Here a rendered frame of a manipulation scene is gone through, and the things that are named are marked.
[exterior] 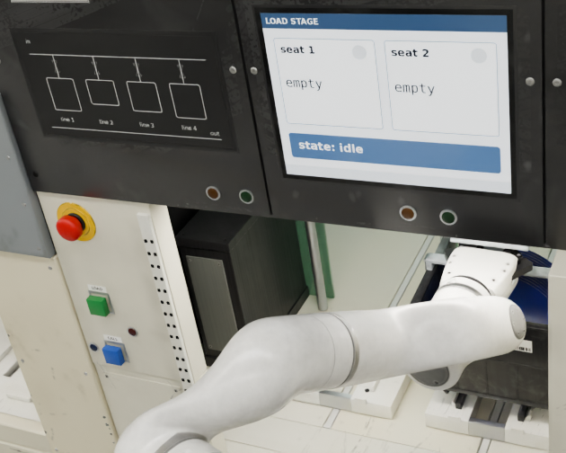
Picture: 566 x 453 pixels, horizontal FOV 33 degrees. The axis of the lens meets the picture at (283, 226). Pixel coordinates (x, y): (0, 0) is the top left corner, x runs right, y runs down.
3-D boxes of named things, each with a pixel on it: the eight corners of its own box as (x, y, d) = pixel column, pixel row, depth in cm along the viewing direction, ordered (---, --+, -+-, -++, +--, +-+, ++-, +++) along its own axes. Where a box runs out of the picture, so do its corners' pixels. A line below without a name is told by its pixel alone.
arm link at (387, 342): (394, 294, 105) (526, 286, 127) (289, 320, 115) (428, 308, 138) (411, 375, 103) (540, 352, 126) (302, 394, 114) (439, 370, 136)
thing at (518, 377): (419, 401, 162) (399, 256, 144) (452, 324, 177) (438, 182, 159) (564, 430, 152) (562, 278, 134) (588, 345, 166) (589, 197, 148)
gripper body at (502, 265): (432, 315, 141) (456, 273, 149) (499, 328, 137) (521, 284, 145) (428, 275, 137) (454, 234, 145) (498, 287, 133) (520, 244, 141)
